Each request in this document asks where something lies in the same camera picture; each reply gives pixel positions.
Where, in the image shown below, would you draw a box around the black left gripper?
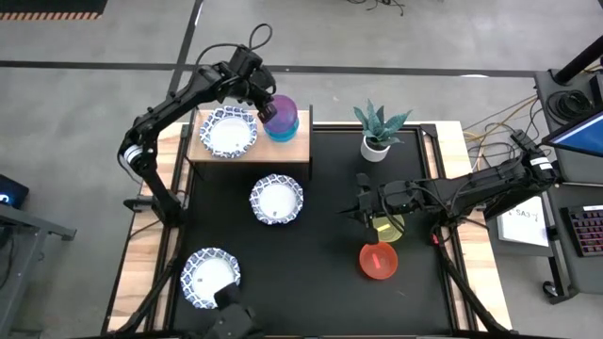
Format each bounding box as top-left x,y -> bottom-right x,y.
234,69 -> 281,125

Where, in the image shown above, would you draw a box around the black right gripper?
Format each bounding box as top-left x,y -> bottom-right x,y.
336,172 -> 393,247

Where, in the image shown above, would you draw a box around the purple plastic bowl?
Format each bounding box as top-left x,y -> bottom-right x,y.
262,93 -> 300,137

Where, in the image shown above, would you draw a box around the teal plastic bowl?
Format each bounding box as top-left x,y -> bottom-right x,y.
264,120 -> 301,143

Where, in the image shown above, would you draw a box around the yellow plastic bowl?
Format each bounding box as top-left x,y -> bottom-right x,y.
371,214 -> 406,244

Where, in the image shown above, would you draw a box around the orange plastic bowl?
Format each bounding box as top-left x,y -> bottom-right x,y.
358,240 -> 399,281

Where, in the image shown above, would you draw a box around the blue-patterned white paper plate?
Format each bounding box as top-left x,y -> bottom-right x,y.
199,105 -> 259,160
180,247 -> 242,311
249,173 -> 305,226

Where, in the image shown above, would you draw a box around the wooden shelf black legs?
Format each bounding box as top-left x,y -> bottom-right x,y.
186,105 -> 316,183

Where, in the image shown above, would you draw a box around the white plant pot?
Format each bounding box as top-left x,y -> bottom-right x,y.
360,135 -> 392,164

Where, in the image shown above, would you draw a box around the green snake plant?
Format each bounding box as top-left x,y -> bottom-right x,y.
352,98 -> 414,148

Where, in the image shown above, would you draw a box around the white labelled paper sheet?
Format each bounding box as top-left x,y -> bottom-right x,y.
496,205 -> 551,249

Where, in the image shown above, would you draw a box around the grey equipment cart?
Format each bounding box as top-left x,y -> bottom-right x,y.
533,69 -> 603,305

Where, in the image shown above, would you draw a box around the backlit black keyboard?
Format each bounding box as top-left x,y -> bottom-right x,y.
560,203 -> 603,259

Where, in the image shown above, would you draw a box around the computer monitor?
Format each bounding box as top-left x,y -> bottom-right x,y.
541,108 -> 603,159

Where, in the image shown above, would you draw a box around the black mat hazard-striped edge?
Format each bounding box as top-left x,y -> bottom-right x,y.
0,0 -> 109,22

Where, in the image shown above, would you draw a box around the dark grey desk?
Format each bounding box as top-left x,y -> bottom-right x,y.
0,202 -> 77,339

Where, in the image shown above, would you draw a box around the black device blue light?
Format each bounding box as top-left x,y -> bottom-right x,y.
0,172 -> 30,211

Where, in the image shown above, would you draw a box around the black pole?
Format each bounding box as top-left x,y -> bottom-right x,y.
553,33 -> 603,87

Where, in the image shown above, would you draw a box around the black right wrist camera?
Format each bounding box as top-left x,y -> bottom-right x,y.
380,180 -> 418,213

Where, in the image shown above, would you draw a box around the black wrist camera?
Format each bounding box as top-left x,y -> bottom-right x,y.
229,44 -> 264,76
380,180 -> 418,213

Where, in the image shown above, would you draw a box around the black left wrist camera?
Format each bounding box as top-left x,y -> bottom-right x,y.
229,44 -> 264,76

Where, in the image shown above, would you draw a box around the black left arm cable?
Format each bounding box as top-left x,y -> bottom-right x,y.
193,23 -> 275,72

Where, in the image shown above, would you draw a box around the black frame strut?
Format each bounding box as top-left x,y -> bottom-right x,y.
110,220 -> 186,336
431,225 -> 513,336

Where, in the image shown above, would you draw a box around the black floor cable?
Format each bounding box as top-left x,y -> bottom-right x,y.
346,0 -> 407,18

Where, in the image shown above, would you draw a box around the black table-level camera mount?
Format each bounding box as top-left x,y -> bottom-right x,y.
186,281 -> 259,339

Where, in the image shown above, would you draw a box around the yellow cable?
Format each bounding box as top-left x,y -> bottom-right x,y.
464,93 -> 541,173

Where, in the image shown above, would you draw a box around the coiled black cable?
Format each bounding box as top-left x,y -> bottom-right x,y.
546,88 -> 595,122

